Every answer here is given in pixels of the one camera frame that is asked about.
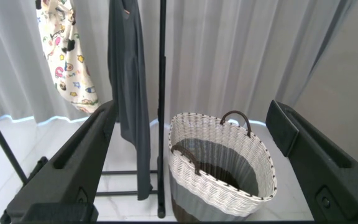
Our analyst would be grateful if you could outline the white curtain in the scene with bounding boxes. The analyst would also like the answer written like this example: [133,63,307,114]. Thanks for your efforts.
[0,0,357,125]

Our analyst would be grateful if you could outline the black clothes rack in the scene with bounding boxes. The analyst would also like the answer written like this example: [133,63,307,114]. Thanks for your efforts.
[0,0,167,218]

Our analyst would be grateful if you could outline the dark grey T-shirt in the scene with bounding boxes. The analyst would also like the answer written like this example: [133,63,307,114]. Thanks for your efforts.
[107,0,154,201]

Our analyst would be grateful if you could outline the cream printed garment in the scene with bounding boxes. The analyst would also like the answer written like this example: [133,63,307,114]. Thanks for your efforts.
[35,0,101,113]

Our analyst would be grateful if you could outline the white laundry basket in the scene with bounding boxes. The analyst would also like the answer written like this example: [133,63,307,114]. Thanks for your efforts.
[168,110,278,222]

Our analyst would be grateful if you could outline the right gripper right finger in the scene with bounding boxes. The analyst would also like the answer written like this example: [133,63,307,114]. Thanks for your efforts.
[265,99,358,223]

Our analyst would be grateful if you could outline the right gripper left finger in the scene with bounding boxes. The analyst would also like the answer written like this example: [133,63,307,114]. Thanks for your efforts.
[0,100,117,224]

